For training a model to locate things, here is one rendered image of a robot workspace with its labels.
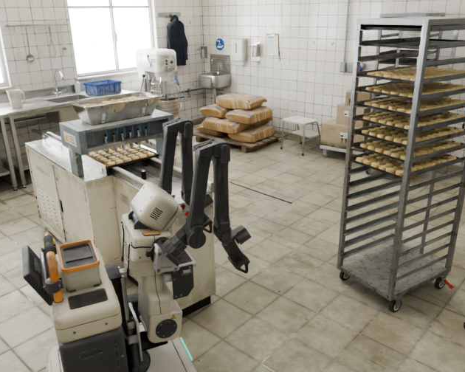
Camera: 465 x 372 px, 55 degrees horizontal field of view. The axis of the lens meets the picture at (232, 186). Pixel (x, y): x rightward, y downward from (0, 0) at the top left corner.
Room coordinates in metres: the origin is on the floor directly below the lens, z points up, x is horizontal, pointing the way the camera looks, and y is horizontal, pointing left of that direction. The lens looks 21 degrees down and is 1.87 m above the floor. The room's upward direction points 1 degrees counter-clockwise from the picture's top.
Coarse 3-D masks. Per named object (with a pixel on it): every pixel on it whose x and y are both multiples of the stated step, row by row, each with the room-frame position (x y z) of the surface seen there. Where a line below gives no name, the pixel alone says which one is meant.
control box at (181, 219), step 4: (180, 204) 2.38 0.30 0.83; (188, 208) 2.41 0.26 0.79; (204, 208) 2.49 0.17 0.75; (208, 208) 2.51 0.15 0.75; (184, 212) 2.39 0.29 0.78; (204, 212) 2.49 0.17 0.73; (208, 212) 2.51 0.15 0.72; (180, 216) 2.37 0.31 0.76; (184, 216) 2.39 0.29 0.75; (176, 220) 2.37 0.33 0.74; (180, 220) 2.37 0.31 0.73; (184, 220) 2.39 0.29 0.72; (176, 224) 2.37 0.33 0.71; (180, 224) 2.37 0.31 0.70
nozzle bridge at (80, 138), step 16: (160, 112) 3.29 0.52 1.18; (64, 128) 2.94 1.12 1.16; (80, 128) 2.83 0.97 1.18; (96, 128) 2.84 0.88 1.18; (112, 128) 3.00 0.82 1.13; (128, 128) 3.08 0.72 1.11; (144, 128) 3.15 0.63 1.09; (160, 128) 3.24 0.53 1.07; (64, 144) 2.97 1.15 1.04; (80, 144) 2.76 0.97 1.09; (96, 144) 2.92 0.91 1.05; (112, 144) 2.94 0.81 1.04; (160, 144) 3.31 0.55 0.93; (80, 160) 2.86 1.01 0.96; (80, 176) 2.85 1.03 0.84
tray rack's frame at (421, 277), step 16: (416, 64) 3.13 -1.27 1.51; (448, 80) 2.93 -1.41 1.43; (448, 96) 2.92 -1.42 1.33; (464, 160) 2.74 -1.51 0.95; (432, 176) 2.94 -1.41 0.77; (464, 176) 2.73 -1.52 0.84; (464, 192) 2.73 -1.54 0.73; (368, 256) 2.91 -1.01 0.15; (384, 256) 2.91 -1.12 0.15; (416, 256) 2.90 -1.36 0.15; (448, 256) 2.73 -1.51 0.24; (352, 272) 2.69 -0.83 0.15; (368, 272) 2.69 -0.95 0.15; (384, 272) 2.69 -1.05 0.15; (400, 272) 2.68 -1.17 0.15; (416, 272) 2.68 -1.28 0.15; (432, 272) 2.68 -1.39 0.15; (384, 288) 2.50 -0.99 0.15; (400, 288) 2.50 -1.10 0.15; (416, 288) 2.54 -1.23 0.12; (400, 304) 2.45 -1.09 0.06
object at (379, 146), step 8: (360, 144) 2.78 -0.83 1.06; (368, 144) 2.78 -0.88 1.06; (376, 144) 2.77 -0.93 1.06; (384, 144) 2.76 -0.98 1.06; (392, 144) 2.78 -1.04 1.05; (432, 144) 2.75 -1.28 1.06; (440, 144) 2.75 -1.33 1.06; (448, 144) 2.74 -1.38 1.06; (456, 144) 2.75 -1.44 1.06; (384, 152) 2.60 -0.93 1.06; (392, 152) 2.62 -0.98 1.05; (400, 152) 2.58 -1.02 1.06; (416, 152) 2.58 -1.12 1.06; (424, 152) 2.58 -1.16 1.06; (432, 152) 2.60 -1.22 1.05
